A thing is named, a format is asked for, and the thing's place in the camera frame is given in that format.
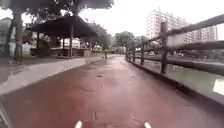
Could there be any red stone paved path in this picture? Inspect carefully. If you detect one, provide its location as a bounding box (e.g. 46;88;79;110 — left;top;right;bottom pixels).
0;55;224;128

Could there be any row of trees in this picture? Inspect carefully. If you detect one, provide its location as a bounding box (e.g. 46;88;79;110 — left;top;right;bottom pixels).
87;21;149;54

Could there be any dark wooden railing fence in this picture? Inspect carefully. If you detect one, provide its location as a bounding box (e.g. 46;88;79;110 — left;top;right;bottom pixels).
124;13;224;108

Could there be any dark roofed open shelter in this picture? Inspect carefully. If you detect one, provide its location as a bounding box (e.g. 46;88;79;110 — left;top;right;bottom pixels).
25;14;101;60

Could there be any tall pale apartment building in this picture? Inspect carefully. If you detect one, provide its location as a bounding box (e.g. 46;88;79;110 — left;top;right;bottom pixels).
145;7;219;43

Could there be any robot's own part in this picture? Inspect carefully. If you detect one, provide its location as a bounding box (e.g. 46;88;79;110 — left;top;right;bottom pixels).
73;120;83;128
143;121;152;128

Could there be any green canal water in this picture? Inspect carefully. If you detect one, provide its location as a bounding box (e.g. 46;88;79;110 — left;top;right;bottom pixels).
133;57;224;97

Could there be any grey concrete kerb wall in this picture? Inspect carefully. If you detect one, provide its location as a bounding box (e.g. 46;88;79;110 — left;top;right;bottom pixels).
0;54;116;97

